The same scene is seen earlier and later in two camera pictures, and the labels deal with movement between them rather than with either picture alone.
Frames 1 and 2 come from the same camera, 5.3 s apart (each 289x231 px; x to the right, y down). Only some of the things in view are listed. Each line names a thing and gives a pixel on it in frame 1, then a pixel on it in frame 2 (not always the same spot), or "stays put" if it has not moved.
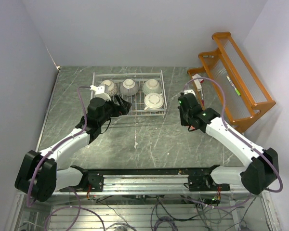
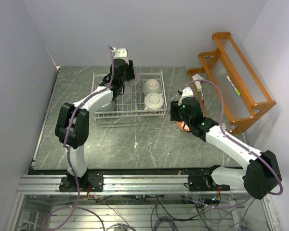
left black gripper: x=119 y=109 → x=130 y=68
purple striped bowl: x=129 y=87 → x=134 y=82
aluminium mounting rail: x=144 y=183 stays put
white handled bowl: x=153 y=100 stays put
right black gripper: x=183 y=122 → x=175 y=109
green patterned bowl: x=151 y=86 stays put
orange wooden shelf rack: x=225 y=81 stays put
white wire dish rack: x=145 y=90 stays put
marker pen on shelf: x=235 y=89 stays put
